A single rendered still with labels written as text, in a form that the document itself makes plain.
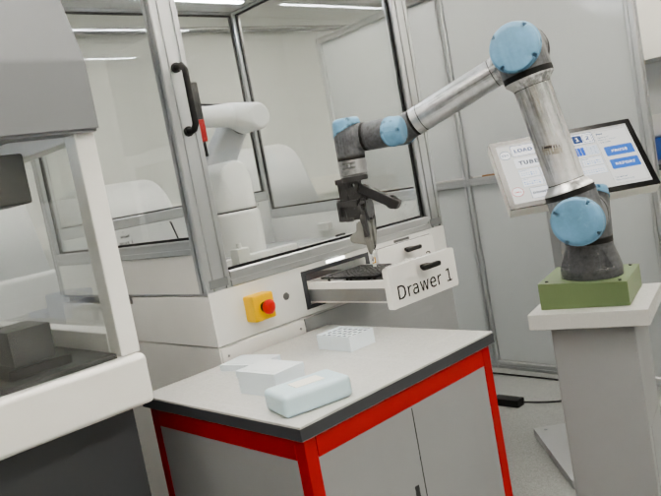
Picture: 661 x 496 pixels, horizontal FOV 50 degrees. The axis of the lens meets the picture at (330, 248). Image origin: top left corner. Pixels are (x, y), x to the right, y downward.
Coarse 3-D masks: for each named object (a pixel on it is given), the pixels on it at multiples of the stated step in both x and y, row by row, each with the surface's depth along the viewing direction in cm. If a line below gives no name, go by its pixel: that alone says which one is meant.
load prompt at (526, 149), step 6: (588, 132) 260; (576, 138) 259; (582, 138) 259; (588, 138) 258; (528, 144) 260; (576, 144) 258; (582, 144) 257; (516, 150) 260; (522, 150) 259; (528, 150) 259
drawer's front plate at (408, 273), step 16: (432, 256) 197; (448, 256) 201; (384, 272) 184; (400, 272) 187; (416, 272) 192; (432, 272) 196; (400, 288) 187; (416, 288) 191; (432, 288) 196; (448, 288) 201; (400, 304) 187
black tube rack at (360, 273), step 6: (372, 264) 219; (378, 264) 217; (384, 264) 215; (390, 264) 212; (348, 270) 216; (354, 270) 214; (360, 270) 211; (366, 270) 209; (372, 270) 207; (378, 270) 205; (330, 276) 211; (336, 276) 208; (342, 276) 206; (348, 276) 204; (354, 276) 202; (360, 276) 201; (366, 276) 197
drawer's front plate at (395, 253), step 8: (408, 240) 240; (416, 240) 242; (424, 240) 245; (432, 240) 248; (384, 248) 231; (392, 248) 234; (400, 248) 236; (424, 248) 244; (432, 248) 247; (376, 256) 229; (384, 256) 230; (392, 256) 233; (400, 256) 236; (408, 256) 239; (416, 256) 241
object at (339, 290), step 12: (324, 276) 217; (312, 288) 209; (324, 288) 205; (336, 288) 201; (348, 288) 198; (360, 288) 194; (372, 288) 191; (384, 288) 188; (312, 300) 210; (324, 300) 206; (336, 300) 202; (348, 300) 198; (360, 300) 195; (372, 300) 192; (384, 300) 189
